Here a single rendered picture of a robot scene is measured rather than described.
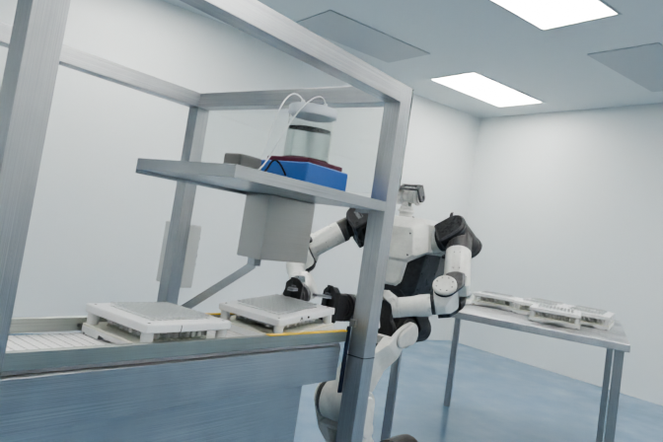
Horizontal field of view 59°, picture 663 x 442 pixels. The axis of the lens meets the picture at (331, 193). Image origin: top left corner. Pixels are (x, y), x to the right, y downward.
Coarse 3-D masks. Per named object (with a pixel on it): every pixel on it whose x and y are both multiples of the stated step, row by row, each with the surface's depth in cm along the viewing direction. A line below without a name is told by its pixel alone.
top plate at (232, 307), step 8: (224, 304) 171; (232, 304) 171; (240, 304) 172; (232, 312) 168; (240, 312) 166; (248, 312) 165; (256, 312) 164; (264, 312) 165; (296, 312) 167; (304, 312) 168; (312, 312) 169; (320, 312) 171; (328, 312) 174; (256, 320) 163; (264, 320) 160; (272, 320) 159; (280, 320) 158; (288, 320) 160; (296, 320) 163; (304, 320) 165
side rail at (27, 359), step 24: (240, 336) 144; (264, 336) 150; (288, 336) 157; (312, 336) 165; (336, 336) 174; (24, 360) 103; (48, 360) 106; (72, 360) 110; (96, 360) 114; (120, 360) 118
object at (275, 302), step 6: (252, 300) 174; (258, 300) 175; (264, 300) 176; (270, 300) 177; (276, 300) 177; (282, 300) 177; (288, 300) 178; (294, 300) 179; (264, 306) 168; (270, 306) 168; (276, 306) 170; (282, 306) 170; (288, 306) 171; (294, 306) 171; (300, 306) 172
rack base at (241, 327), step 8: (232, 320) 171; (240, 320) 172; (320, 320) 179; (232, 328) 168; (240, 328) 166; (248, 328) 164; (256, 328) 165; (264, 328) 165; (296, 328) 168; (304, 328) 168; (312, 328) 169; (320, 328) 171; (328, 328) 174
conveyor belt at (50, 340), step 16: (16, 336) 126; (32, 336) 128; (48, 336) 131; (64, 336) 133; (80, 336) 135; (224, 352) 142; (240, 352) 146; (48, 368) 108; (64, 368) 110; (80, 368) 113
